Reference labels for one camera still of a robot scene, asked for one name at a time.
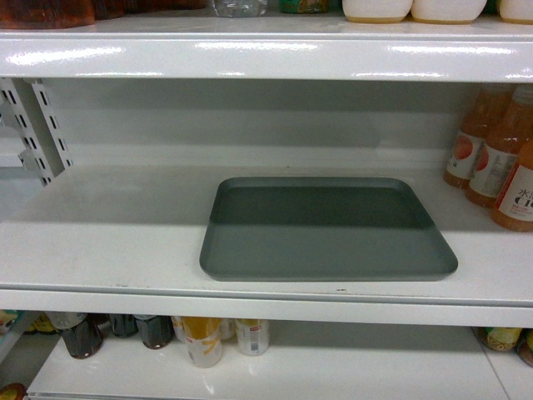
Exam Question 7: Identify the grey rectangular serving tray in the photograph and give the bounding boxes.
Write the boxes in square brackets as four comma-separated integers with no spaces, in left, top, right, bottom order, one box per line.
[199,177,458,282]

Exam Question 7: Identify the white labelled drink bottle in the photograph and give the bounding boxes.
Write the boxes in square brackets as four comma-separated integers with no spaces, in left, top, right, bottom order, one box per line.
[236,318,270,357]

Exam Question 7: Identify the white middle shelf board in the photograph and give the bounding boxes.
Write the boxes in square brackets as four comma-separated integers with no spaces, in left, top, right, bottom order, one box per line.
[1,165,532,328]

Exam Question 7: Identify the white shelf board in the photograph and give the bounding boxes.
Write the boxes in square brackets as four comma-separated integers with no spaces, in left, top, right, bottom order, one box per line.
[1,9,532,83]
[28,321,532,399]
[1,165,532,328]

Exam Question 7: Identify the white upper shelf board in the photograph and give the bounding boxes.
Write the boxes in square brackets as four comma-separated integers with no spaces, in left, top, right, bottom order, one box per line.
[1,9,532,83]

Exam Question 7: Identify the dark tea bottle right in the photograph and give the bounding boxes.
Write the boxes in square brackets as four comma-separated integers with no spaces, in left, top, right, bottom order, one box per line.
[133,314,174,349]

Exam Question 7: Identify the dark tea bottle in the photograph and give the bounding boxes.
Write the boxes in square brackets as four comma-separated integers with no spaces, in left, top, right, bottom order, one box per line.
[108,313,138,338]
[46,311,103,359]
[133,314,174,349]

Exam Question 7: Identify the dark tea bottle middle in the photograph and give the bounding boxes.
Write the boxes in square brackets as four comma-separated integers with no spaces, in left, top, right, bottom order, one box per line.
[108,313,138,338]

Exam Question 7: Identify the clear plastic bottle upper shelf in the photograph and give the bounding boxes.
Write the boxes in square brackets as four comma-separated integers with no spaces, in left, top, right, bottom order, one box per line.
[213,0,267,18]

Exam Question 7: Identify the white tub left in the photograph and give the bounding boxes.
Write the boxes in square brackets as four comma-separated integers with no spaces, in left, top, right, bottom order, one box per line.
[342,0,413,23]

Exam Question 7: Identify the white tub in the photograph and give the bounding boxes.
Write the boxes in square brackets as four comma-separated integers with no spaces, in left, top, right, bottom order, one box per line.
[411,0,486,24]
[342,0,413,23]
[497,0,532,24]

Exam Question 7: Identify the white slotted shelf upright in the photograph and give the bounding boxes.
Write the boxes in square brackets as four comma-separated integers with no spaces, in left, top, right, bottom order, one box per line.
[24,78,73,177]

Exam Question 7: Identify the dark tea bottle left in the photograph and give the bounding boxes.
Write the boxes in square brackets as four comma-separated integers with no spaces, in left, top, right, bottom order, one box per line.
[46,311,103,359]

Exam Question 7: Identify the orange juice bottle middle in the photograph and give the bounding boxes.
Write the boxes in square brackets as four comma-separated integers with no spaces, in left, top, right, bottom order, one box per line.
[466,84,532,208]

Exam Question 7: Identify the orange juice bottle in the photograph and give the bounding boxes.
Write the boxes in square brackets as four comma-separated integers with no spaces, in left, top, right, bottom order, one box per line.
[491,140,532,233]
[443,83,514,188]
[466,84,532,208]

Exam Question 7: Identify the orange juice bottle back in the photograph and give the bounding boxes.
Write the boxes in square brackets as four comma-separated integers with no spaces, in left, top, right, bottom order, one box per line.
[443,83,514,188]

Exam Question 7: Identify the white lower shelf board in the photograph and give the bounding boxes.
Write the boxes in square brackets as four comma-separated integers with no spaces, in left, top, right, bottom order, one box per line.
[28,321,532,399]

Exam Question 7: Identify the orange juice bottle front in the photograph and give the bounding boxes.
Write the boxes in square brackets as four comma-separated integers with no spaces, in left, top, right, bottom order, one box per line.
[491,140,532,233]

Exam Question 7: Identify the white tub middle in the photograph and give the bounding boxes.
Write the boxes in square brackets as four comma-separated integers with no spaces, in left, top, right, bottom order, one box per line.
[411,0,486,24]

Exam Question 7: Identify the green yellow can lower right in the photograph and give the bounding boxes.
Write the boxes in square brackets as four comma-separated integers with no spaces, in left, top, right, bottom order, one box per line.
[472,327,522,353]

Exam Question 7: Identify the brown jar upper shelf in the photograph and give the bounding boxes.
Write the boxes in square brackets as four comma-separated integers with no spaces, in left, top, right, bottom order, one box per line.
[1,0,95,29]

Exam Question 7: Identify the white tub right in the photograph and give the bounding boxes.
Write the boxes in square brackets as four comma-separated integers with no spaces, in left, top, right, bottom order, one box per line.
[497,0,532,24]

